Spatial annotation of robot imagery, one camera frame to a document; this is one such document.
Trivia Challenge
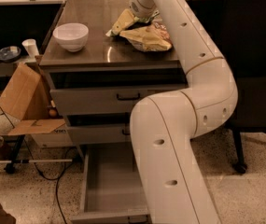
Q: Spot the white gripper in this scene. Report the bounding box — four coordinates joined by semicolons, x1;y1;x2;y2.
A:
111;0;156;35

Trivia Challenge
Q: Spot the green jalapeno chip bag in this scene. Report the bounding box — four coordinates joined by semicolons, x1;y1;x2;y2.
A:
105;10;160;37

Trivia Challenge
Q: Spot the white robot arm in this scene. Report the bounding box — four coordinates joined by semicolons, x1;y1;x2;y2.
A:
130;0;238;224

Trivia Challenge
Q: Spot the yellow brown chip bag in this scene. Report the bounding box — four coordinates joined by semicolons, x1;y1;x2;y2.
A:
119;21;173;52

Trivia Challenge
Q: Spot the grey metal drawer cabinet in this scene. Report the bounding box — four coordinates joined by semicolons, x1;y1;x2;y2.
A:
40;0;187;155

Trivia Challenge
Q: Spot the grey top drawer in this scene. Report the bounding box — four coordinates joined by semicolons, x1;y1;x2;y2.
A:
50;84;185;116

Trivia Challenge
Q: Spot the grey drawer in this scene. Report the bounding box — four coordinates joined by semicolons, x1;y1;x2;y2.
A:
67;112;130;145
50;84;185;116
71;143;151;224

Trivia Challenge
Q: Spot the grey middle drawer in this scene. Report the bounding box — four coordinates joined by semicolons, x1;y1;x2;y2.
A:
67;112;130;145

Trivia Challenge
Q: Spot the grey bottom drawer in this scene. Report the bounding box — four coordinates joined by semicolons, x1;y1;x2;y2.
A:
71;143;151;224

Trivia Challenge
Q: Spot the white ceramic bowl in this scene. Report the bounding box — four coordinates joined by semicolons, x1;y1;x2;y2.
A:
52;23;89;52

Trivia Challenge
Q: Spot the white paper cup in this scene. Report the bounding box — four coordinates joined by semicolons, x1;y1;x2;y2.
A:
22;38;39;58

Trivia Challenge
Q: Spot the blue patterned bowl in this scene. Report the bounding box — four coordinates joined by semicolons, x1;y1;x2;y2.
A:
0;46;21;63

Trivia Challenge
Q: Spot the black office chair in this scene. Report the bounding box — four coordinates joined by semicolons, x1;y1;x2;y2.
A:
220;0;266;174

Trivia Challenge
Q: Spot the open cardboard box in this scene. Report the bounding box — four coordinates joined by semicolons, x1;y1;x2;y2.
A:
0;63;65;135

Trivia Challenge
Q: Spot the white box under cardboard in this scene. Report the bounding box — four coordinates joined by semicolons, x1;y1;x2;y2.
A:
32;125;73;148

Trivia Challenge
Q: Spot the low grey side shelf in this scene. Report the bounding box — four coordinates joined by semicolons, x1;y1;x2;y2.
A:
0;56;37;77

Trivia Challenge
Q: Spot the black white metal stand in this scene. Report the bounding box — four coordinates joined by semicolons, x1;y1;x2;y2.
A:
0;135;73;174

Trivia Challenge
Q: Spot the black floor cable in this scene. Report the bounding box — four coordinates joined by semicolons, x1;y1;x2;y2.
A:
0;93;79;224

